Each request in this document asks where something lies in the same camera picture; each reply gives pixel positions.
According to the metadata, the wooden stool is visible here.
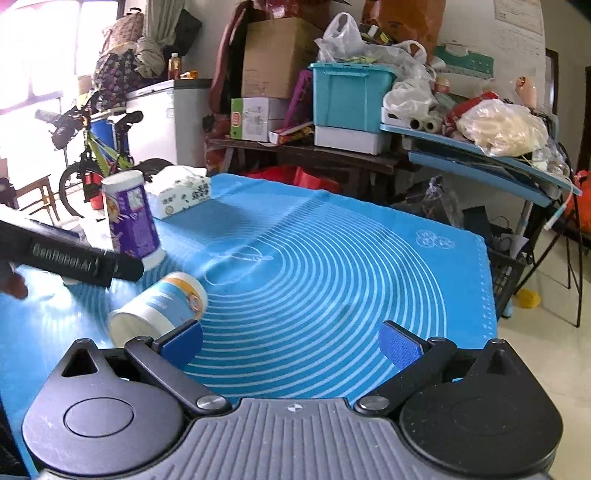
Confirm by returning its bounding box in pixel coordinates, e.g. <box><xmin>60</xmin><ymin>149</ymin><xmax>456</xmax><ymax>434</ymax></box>
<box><xmin>16</xmin><ymin>175</ymin><xmax>60</xmax><ymax>224</ymax></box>

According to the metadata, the magenta book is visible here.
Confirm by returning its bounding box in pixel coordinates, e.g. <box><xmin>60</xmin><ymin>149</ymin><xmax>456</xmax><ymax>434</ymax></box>
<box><xmin>283</xmin><ymin>69</ymin><xmax>312</xmax><ymax>128</ymax></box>

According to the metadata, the large brown cardboard box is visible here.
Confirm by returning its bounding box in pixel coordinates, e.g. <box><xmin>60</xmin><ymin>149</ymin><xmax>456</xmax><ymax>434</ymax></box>
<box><xmin>242</xmin><ymin>18</ymin><xmax>322</xmax><ymax>99</ymax></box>

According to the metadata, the person's hand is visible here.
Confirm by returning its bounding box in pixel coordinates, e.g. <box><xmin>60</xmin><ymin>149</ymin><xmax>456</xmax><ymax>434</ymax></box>
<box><xmin>0</xmin><ymin>260</ymin><xmax>28</xmax><ymax>300</ymax></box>

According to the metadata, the white chest freezer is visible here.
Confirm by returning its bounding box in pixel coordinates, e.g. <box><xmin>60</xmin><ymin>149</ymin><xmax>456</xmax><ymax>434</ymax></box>
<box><xmin>126</xmin><ymin>79</ymin><xmax>211</xmax><ymax>167</ymax></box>

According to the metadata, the green black bicycle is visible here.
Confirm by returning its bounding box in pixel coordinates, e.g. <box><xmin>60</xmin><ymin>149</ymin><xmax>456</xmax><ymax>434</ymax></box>
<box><xmin>35</xmin><ymin>91</ymin><xmax>171</xmax><ymax>217</ymax></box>

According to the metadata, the orange drink bottle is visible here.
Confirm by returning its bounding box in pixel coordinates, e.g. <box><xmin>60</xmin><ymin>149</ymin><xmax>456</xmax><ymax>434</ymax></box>
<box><xmin>168</xmin><ymin>52</ymin><xmax>182</xmax><ymax>80</ymax></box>

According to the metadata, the blue silicone baking mat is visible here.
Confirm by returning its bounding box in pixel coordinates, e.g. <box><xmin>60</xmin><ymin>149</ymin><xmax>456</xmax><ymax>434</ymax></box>
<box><xmin>1</xmin><ymin>174</ymin><xmax>497</xmax><ymax>479</ymax></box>

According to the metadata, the purple white paper cup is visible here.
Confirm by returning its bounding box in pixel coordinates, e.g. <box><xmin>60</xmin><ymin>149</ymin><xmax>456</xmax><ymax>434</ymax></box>
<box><xmin>101</xmin><ymin>170</ymin><xmax>165</xmax><ymax>270</ymax></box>

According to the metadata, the dark wooden low table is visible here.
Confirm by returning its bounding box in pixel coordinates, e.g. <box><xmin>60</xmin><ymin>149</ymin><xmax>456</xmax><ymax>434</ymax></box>
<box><xmin>211</xmin><ymin>138</ymin><xmax>414</xmax><ymax>196</ymax></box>

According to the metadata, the blue tilted desk top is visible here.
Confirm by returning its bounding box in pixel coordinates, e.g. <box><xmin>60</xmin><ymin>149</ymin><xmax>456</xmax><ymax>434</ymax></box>
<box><xmin>381</xmin><ymin>124</ymin><xmax>582</xmax><ymax>207</ymax></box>

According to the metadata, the patterned dark backpack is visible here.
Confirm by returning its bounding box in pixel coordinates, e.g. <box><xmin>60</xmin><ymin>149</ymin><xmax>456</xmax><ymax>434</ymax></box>
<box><xmin>93</xmin><ymin>49</ymin><xmax>146</xmax><ymax>111</ymax></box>

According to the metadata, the orange brown paper bag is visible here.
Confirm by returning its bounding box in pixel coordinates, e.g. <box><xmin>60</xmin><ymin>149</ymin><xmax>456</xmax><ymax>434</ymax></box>
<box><xmin>362</xmin><ymin>0</ymin><xmax>446</xmax><ymax>60</ymax></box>

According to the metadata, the black plastic crate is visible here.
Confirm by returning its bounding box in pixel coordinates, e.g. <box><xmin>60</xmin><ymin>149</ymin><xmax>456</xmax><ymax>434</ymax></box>
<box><xmin>487</xmin><ymin>248</ymin><xmax>526</xmax><ymax>319</ymax></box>

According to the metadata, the yellowish plastic bag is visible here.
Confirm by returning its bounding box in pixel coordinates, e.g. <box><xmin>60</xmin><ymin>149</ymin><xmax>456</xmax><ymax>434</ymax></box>
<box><xmin>456</xmin><ymin>99</ymin><xmax>549</xmax><ymax>157</ymax></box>

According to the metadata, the white green cardboard box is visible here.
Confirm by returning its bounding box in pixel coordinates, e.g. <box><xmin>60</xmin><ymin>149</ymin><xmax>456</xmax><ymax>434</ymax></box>
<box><xmin>229</xmin><ymin>97</ymin><xmax>290</xmax><ymax>143</ymax></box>

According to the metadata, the blue white orange paper cup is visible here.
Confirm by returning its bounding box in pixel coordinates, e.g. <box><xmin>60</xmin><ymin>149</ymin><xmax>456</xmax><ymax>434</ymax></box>
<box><xmin>107</xmin><ymin>272</ymin><xmax>208</xmax><ymax>347</ymax></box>

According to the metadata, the teal plastic storage bin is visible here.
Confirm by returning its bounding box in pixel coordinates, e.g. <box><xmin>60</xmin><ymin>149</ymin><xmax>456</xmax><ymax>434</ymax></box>
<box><xmin>310</xmin><ymin>62</ymin><xmax>397</xmax><ymax>133</ymax></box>

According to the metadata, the white plastic bag on bin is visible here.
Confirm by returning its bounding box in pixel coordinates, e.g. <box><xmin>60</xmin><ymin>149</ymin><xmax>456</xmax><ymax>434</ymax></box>
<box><xmin>315</xmin><ymin>12</ymin><xmax>428</xmax><ymax>67</ymax></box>

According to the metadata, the white plastic box under bin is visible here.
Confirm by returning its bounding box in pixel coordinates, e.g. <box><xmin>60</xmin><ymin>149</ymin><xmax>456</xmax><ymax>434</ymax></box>
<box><xmin>315</xmin><ymin>126</ymin><xmax>391</xmax><ymax>155</ymax></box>

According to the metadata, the white tissue pack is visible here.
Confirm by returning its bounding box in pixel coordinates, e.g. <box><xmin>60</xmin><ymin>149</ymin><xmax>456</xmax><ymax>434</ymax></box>
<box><xmin>145</xmin><ymin>165</ymin><xmax>211</xmax><ymax>220</ymax></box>

